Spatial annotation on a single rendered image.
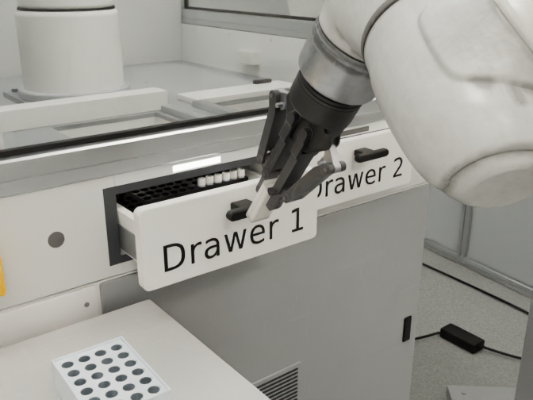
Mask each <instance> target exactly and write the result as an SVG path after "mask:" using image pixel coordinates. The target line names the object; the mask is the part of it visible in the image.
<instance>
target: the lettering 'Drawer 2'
mask: <svg viewBox="0 0 533 400"><path fill-rule="evenodd" d="M397 160H400V161H401V164H400V166H399V167H398V169H397V170H396V172H395V173H394V175H393V178H394V177H397V176H401V174H402V173H400V174H398V175H396V173H397V172H398V171H399V169H400V167H401V165H402V162H403V159H402V158H400V157H397V158H396V159H395V160H394V162H395V161H397ZM383 168H385V166H383V167H380V168H379V176H378V181H379V182H381V171H382V169H383ZM371 171H372V172H373V173H374V174H373V175H370V176H368V174H369V173H370V172H371ZM362 175H363V172H362V173H361V176H360V180H358V174H357V173H356V174H355V176H354V180H353V183H351V176H350V175H349V176H348V177H349V183H350V188H351V190H352V189H353V187H354V184H355V177H356V182H357V187H360V184H361V181H362ZM374 176H376V172H375V170H374V169H370V170H369V171H368V172H367V173H366V183H367V184H369V185H370V184H373V183H375V180H374V181H373V182H371V183H369V182H368V180H367V179H368V178H371V177H374ZM340 179H342V180H343V182H342V183H339V184H337V185H336V187H335V193H336V194H339V193H340V192H341V191H343V192H344V186H345V180H344V178H343V177H339V178H338V179H336V181H338V180H340ZM330 182H333V179H331V180H330V181H326V193H325V197H327V196H328V184H329V183H330ZM340 185H343V187H342V189H341V190H340V191H337V187H338V186H340ZM321 191H322V183H321V184H320V190H319V194H318V195H317V197H318V198H319V196H320V194H321Z"/></svg>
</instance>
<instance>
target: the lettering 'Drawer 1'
mask: <svg viewBox="0 0 533 400"><path fill-rule="evenodd" d="M296 211H297V224H296V229H293V230H292V233H293V232H296V231H299V230H302V229H303V227H300V228H299V207H298V208H296V209H294V210H292V213H294V212H296ZM275 222H278V219H276V220H275V221H274V222H273V223H272V221H270V240H271V239H272V228H273V225H274V223H275ZM258 227H260V228H261V229H262V232H259V233H254V234H253V232H254V231H255V229H256V228H258ZM246 230H247V229H244V230H243V236H242V240H241V243H240V239H239V236H238V232H234V233H233V237H232V244H231V246H230V243H229V240H228V235H227V234H226V235H224V237H225V240H226V244H227V246H228V251H229V252H232V250H233V245H234V241H235V237H236V240H237V243H238V246H239V249H241V248H243V242H244V238H245V234H246ZM263 233H265V229H264V226H263V225H256V226H255V227H254V228H253V229H252V230H251V235H250V238H251V242H252V243H253V244H259V243H261V242H263V241H264V238H263V239H262V240H259V241H255V240H254V238H253V237H254V236H257V235H260V234H263ZM213 240H214V241H216V243H217V244H215V245H212V246H210V247H208V248H207V249H206V250H205V257H206V258H207V259H212V258H213V257H214V256H215V255H217V256H219V255H220V243H219V240H218V239H217V238H211V239H208V240H207V241H206V242H205V244H207V243H209V242H210V241H213ZM199 244H201V241H200V242H197V243H196V244H195V245H194V244H191V263H195V261H194V249H195V248H196V247H197V246H198V245H199ZM174 246H177V247H179V248H180V249H181V253H182V258H181V260H180V262H179V263H178V264H177V265H176V266H174V267H170V268H168V260H167V249H168V248H170V247H174ZM215 247H217V250H216V252H215V253H214V254H213V255H212V256H209V255H208V251H209V250H210V249H211V248H215ZM163 256H164V269H165V272H167V271H172V270H174V269H176V268H178V267H180V266H181V265H182V264H183V262H184V259H185V249H184V247H183V246H182V245H181V244H179V243H174V244H168V245H165V246H163Z"/></svg>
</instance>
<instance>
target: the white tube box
mask: <svg viewBox="0 0 533 400"><path fill-rule="evenodd" d="M51 363H52V374H53V379H54V386H55V389H56V391H57V393H58V394H59V396H60V397H61V399H62V400H172V394H171V388H170V387H169V386H168V385H167V384H166V383H165V382H164V381H163V380H162V379H161V378H160V377H159V376H158V375H157V374H156V373H155V371H154V370H153V369H152V368H151V367H150V366H149V365H148V364H147V363H146V362H145V360H144V359H143V358H142V357H141V356H140V355H139V354H138V353H137V352H136V351H135V349H134V348H133V347H132V346H131V345H130V344H129V343H128V342H127V341H126V340H125V339H124V337H117V338H114V339H112V340H108V341H106V342H103V343H100V344H96V345H94V346H91V347H89V348H84V349H83V350H80V351H77V352H73V353H71V354H68V355H65V356H61V357H59V358H57V359H54V360H51Z"/></svg>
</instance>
